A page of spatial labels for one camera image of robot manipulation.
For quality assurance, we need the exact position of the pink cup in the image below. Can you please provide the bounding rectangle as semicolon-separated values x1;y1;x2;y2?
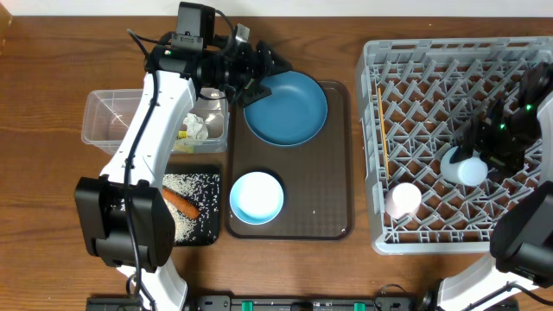
385;182;422;219

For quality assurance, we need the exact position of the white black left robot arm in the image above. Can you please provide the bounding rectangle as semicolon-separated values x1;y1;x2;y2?
74;40;293;310

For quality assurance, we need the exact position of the wooden chopstick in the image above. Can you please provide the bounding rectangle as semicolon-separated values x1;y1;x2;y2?
381;128;390;180
377;87;388;174

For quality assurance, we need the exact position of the clear plastic waste bin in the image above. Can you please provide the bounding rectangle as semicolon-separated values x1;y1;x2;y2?
81;88;230;155

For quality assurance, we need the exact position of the black tray with rice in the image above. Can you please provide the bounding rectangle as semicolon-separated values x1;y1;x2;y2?
162;164;221;247

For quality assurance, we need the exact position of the grey dishwasher rack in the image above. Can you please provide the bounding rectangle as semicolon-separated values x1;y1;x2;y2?
356;36;552;255

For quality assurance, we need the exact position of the orange carrot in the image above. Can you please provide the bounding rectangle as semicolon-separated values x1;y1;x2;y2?
162;187;200;219

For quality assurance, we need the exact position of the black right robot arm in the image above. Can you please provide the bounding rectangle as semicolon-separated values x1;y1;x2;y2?
421;62;552;310

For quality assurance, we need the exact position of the dark blue plate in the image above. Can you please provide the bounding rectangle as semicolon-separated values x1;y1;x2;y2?
244;71;328;147

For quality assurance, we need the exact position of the dark brown serving tray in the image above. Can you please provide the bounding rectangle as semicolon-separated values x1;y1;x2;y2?
226;81;354;240

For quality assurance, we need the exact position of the light blue cup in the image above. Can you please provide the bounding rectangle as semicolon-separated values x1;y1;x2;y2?
440;147;488;187

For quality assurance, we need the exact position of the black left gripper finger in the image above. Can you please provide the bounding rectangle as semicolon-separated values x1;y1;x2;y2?
239;79;272;108
257;41;293;77

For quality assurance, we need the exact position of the pile of white rice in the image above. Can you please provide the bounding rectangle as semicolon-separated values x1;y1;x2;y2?
162;173;220;246

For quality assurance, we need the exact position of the light blue bowl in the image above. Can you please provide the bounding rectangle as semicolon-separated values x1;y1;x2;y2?
229;171;284;225

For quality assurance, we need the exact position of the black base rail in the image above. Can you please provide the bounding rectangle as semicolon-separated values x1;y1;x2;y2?
85;295;520;311

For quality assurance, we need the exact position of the green snack wrapper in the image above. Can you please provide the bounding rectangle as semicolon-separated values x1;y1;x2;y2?
173;130;197;154

